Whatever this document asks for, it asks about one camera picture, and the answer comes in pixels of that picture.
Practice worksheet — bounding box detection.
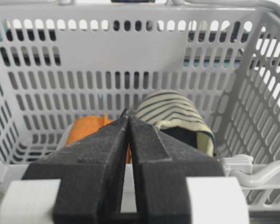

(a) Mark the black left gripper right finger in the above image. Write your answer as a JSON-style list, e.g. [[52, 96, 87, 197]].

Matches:
[[128, 115, 250, 224]]

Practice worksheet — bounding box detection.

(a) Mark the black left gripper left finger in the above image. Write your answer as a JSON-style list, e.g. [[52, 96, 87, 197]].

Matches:
[[0, 107, 129, 224]]

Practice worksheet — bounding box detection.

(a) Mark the striped cream slipper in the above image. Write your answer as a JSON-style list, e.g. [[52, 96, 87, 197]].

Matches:
[[136, 90, 215, 157]]

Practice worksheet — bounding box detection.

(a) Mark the grey plastic shopping basket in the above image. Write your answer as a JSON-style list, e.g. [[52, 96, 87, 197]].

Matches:
[[0, 0, 280, 218]]

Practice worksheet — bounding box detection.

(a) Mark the orange cloth item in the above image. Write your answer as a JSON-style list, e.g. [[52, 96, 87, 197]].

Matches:
[[65, 114, 131, 164]]

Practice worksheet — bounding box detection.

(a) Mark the grey basket handle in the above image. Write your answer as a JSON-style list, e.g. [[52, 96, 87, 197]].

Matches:
[[219, 154, 280, 188]]

